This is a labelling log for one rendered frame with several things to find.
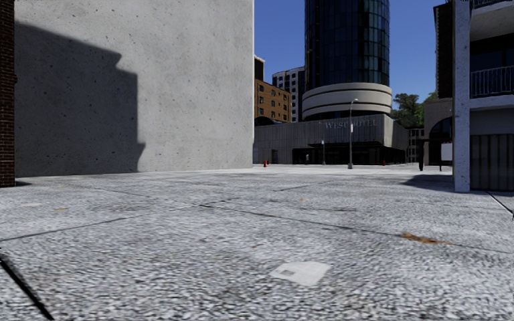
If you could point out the person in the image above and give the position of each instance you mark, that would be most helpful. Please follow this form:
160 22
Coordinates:
420 156

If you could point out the grey street lamp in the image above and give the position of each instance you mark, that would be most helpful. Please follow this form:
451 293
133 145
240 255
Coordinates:
350 136

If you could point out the white balcony building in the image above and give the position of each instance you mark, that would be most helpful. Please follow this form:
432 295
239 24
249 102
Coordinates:
482 120

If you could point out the brown brick building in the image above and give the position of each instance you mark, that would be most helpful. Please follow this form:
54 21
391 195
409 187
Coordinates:
271 102

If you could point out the sign on a post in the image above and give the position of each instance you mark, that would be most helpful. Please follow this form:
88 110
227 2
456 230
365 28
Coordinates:
323 150
445 152

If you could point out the grey arched building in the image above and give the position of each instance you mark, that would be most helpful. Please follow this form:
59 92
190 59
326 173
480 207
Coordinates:
437 120

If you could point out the glass tower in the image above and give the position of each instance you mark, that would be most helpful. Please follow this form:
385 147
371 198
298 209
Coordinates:
345 60

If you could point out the pale concrete building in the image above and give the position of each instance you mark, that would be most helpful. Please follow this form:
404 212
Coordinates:
160 80

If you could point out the white apartment building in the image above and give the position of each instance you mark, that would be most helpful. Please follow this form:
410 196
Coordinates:
290 82

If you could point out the trees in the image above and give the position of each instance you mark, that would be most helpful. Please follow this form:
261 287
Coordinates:
407 110

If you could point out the red brick building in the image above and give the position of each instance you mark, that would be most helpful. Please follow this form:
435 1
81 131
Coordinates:
7 100

